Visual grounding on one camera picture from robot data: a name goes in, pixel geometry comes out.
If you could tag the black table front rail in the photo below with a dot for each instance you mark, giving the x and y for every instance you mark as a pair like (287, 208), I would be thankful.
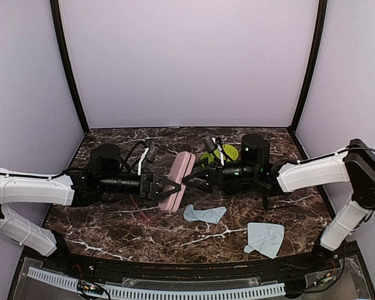
(290, 268)

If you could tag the right black frame post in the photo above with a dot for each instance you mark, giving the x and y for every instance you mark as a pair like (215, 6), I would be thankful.
(311, 65)

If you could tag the green plate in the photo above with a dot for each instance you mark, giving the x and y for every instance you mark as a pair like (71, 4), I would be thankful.
(206, 159)

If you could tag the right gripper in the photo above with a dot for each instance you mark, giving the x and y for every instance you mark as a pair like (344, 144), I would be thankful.
(215, 177)

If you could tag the green bowl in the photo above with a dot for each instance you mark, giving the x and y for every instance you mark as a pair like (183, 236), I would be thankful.
(229, 153)

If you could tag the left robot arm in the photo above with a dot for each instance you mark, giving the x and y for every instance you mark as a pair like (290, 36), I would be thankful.
(106, 172)

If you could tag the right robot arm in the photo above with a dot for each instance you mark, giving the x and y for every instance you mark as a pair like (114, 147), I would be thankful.
(354, 164)

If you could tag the black frame post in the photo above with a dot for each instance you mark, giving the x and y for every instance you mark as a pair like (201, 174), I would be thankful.
(311, 65)
(66, 64)

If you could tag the blue cleaning cloth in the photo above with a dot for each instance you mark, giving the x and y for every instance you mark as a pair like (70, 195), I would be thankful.
(265, 238)
(212, 216)

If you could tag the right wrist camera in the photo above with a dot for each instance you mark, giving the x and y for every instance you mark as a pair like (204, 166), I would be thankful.
(214, 148)

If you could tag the left black frame post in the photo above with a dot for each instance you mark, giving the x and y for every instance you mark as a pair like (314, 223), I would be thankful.
(66, 64)

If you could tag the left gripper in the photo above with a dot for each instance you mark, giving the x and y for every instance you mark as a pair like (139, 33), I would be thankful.
(150, 180)

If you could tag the white slotted cable duct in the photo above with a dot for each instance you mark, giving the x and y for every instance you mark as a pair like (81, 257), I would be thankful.
(152, 290)

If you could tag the black sunglasses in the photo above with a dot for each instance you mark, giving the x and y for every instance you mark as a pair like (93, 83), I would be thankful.
(266, 207)

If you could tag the pink glasses case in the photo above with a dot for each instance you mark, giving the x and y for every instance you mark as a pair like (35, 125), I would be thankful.
(181, 167)

